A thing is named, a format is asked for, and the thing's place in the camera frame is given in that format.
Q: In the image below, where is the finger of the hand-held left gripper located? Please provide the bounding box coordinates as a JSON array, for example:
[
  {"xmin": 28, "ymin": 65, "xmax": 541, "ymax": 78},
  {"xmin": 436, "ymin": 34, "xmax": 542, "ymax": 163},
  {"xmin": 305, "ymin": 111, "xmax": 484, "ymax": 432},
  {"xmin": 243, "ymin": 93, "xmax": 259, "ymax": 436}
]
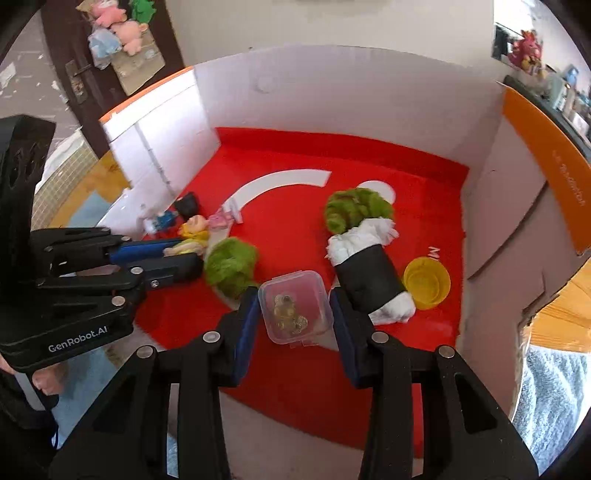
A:
[
  {"xmin": 30, "ymin": 226, "xmax": 186, "ymax": 278},
  {"xmin": 39, "ymin": 253, "xmax": 205, "ymax": 315}
]

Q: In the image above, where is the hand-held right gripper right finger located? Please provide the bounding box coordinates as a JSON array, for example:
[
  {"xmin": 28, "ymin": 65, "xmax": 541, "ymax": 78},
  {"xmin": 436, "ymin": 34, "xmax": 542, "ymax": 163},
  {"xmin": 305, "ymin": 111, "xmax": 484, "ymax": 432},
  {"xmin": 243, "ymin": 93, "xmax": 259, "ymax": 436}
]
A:
[{"xmin": 329, "ymin": 287, "xmax": 541, "ymax": 480}]

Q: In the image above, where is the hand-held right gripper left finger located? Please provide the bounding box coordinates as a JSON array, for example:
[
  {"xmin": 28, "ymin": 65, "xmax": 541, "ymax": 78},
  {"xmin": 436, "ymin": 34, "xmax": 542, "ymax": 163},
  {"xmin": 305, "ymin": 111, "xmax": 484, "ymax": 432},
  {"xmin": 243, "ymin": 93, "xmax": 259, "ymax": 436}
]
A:
[{"xmin": 48, "ymin": 286, "xmax": 262, "ymax": 480}]

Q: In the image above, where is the yellow green doll figurine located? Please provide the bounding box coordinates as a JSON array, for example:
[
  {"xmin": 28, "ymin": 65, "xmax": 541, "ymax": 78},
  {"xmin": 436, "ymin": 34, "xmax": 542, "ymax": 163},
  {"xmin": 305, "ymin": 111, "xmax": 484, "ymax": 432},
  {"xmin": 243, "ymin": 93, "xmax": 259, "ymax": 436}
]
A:
[{"xmin": 163, "ymin": 235, "xmax": 208, "ymax": 258}]

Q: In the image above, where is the green fuzzy toy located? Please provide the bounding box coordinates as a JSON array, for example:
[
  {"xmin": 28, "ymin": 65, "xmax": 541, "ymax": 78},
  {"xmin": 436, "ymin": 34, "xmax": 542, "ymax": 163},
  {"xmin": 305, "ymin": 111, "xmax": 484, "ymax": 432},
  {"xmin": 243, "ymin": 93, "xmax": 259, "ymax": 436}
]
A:
[{"xmin": 203, "ymin": 237, "xmax": 259, "ymax": 301}]

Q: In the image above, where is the clear plastic box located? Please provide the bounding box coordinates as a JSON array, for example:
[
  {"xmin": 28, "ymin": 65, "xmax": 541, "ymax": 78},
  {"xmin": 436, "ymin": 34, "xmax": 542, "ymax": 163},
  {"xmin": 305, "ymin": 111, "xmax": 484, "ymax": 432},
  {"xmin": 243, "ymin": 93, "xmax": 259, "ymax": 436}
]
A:
[{"xmin": 257, "ymin": 271, "xmax": 334, "ymax": 347}]

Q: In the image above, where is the black roll with white tissue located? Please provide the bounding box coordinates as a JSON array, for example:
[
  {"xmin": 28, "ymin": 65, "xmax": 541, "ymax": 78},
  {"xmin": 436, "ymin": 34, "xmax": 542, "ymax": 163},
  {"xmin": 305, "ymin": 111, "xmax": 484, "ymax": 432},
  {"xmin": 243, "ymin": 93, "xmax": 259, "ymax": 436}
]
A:
[{"xmin": 325, "ymin": 216, "xmax": 417, "ymax": 326}]

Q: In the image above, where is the pink doll figurine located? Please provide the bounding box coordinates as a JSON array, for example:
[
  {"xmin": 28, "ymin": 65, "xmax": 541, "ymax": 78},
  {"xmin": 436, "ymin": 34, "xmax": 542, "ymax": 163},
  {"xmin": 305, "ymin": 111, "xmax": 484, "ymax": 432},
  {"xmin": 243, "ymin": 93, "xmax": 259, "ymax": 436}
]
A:
[{"xmin": 179, "ymin": 208, "xmax": 237, "ymax": 241}]

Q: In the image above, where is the yellow plastic cap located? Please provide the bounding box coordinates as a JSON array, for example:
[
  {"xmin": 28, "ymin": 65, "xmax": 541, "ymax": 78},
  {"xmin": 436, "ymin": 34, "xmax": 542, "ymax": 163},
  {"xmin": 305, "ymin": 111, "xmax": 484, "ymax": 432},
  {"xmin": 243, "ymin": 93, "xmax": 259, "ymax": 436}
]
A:
[{"xmin": 403, "ymin": 256, "xmax": 452, "ymax": 311}]

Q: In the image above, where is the orange cardboard box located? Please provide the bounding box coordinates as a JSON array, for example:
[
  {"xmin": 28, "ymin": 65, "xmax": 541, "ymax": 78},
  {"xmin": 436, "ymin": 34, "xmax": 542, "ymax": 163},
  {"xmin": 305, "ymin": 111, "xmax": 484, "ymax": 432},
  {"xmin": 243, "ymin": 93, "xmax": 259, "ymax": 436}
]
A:
[{"xmin": 99, "ymin": 44, "xmax": 591, "ymax": 462}]

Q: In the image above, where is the person's left hand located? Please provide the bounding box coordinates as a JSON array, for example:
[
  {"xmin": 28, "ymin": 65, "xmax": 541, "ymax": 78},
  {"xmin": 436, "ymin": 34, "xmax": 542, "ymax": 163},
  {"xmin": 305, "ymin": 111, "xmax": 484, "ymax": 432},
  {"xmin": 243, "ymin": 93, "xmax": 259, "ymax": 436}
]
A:
[{"xmin": 30, "ymin": 362, "xmax": 70, "ymax": 398}]

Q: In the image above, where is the small blue white figurine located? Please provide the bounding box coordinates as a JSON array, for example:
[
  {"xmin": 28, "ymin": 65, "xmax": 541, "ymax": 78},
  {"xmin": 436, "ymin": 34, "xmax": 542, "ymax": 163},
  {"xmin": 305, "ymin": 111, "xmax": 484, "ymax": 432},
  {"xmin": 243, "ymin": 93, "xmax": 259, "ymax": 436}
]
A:
[{"xmin": 142, "ymin": 210, "xmax": 180, "ymax": 234}]

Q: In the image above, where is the small black toy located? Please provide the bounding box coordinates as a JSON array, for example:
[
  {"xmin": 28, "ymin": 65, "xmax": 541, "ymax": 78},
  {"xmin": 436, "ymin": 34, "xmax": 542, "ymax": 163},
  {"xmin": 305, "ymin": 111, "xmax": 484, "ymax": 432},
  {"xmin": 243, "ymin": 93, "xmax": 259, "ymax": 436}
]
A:
[{"xmin": 173, "ymin": 191, "xmax": 201, "ymax": 221}]

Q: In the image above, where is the clear plastic bag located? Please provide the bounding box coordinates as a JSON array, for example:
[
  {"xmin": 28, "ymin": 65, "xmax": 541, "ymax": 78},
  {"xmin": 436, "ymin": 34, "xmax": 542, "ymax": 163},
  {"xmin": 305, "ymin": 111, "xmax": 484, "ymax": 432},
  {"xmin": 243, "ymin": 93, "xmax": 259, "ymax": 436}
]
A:
[{"xmin": 111, "ymin": 37, "xmax": 166, "ymax": 95}]

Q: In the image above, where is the pale blue plush toy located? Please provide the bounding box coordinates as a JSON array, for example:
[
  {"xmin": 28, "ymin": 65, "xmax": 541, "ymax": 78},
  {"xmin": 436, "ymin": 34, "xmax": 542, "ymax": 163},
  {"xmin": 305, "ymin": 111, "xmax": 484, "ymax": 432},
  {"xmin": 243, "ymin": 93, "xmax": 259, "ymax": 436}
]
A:
[{"xmin": 88, "ymin": 30, "xmax": 122, "ymax": 70}]

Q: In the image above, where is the pink plush pig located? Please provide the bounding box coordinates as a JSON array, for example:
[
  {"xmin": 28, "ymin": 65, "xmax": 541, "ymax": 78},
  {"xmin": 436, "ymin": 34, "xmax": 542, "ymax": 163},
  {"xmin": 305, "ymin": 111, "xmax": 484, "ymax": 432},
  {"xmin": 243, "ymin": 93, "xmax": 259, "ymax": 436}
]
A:
[
  {"xmin": 112, "ymin": 21, "xmax": 151, "ymax": 55},
  {"xmin": 90, "ymin": 0, "xmax": 127, "ymax": 26}
]

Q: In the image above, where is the blue towel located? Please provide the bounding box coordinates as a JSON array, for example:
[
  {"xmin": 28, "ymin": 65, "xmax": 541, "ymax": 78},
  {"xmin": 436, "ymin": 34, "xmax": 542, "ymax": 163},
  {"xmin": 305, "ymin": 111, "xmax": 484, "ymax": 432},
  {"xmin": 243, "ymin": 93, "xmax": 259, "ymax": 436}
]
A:
[{"xmin": 46, "ymin": 191, "xmax": 591, "ymax": 478}]

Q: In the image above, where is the dark brown door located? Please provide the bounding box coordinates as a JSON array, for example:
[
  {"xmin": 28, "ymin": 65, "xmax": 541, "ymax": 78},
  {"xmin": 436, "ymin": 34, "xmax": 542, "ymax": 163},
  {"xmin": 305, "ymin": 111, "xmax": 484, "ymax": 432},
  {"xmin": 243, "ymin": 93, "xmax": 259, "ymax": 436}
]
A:
[{"xmin": 39, "ymin": 0, "xmax": 185, "ymax": 153}]

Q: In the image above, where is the dark tablecloth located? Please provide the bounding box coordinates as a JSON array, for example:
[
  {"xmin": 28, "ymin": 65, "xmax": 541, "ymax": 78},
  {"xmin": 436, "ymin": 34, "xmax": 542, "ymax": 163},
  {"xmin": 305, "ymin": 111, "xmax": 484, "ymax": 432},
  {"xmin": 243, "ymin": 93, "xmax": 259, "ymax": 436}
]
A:
[{"xmin": 501, "ymin": 76, "xmax": 591, "ymax": 158}]

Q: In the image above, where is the row of bottles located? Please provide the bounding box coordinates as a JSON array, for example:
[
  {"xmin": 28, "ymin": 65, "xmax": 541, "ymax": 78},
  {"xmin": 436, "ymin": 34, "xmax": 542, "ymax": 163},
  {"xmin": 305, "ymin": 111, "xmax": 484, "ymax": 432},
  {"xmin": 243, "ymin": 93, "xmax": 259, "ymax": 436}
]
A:
[{"xmin": 540, "ymin": 65, "xmax": 591, "ymax": 139}]

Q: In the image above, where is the pink rabbit toy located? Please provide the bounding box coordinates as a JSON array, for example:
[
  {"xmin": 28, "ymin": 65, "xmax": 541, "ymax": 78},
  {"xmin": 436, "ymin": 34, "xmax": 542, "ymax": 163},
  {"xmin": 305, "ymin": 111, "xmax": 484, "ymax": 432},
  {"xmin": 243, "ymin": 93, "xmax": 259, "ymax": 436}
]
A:
[{"xmin": 508, "ymin": 30, "xmax": 548, "ymax": 75}]

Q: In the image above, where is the metal door handle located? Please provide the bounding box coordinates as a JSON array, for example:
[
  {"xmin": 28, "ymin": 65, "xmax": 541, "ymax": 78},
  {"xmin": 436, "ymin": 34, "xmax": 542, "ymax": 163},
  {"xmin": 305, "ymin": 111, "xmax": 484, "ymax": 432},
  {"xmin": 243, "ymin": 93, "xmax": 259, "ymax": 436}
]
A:
[{"xmin": 65, "ymin": 60, "xmax": 93, "ymax": 103}]

